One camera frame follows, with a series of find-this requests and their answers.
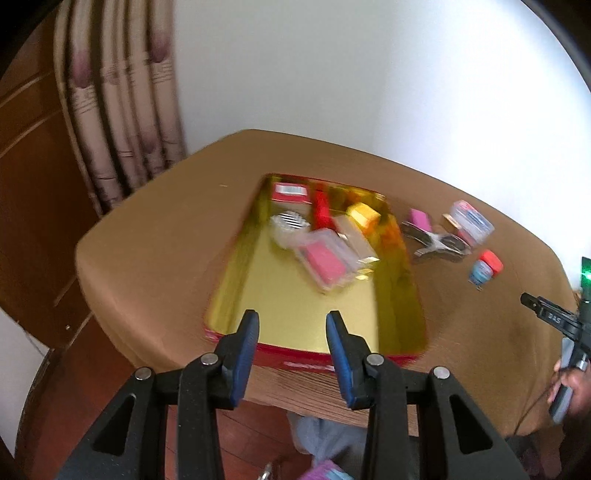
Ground beige flower print curtain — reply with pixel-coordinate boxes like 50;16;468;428
53;0;188;217

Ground gold and red lipstick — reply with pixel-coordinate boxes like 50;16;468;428
441;213;476;245

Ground yellow striped block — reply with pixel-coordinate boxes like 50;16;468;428
346;202;383;234

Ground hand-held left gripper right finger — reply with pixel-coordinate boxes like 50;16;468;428
325;310;527;480

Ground person's grey trousers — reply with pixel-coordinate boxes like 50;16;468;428
286;411;370;467

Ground brown wooden door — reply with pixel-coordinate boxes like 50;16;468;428
0;18;105;352

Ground clear floss box blue label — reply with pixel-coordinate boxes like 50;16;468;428
451;199;495;243

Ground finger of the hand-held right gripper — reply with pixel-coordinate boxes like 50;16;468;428
520;292;583;335

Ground small red-capped jar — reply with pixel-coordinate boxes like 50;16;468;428
468;249;504;288

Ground pink eraser block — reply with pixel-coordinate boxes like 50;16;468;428
409;209;434;232

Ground metal bulldog clip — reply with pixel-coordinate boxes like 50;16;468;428
401;222;472;259

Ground zebra striped block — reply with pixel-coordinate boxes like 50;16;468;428
270;211;310;245

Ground red barcode carton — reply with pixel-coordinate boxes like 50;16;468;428
270;181;311;204

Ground pink patterned object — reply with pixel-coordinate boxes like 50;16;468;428
300;459;352;480

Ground red block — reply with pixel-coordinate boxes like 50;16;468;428
310;191;334;232

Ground red tin box gold inside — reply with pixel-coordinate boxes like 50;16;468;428
202;173;432;374

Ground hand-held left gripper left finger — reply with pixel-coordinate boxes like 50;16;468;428
60;309;260;480

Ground person's right hand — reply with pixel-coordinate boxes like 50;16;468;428
553;357;591;418

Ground black cable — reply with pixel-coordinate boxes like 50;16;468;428
510;381;557;437

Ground clear plastic box red insert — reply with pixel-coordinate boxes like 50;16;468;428
295;228;358;294

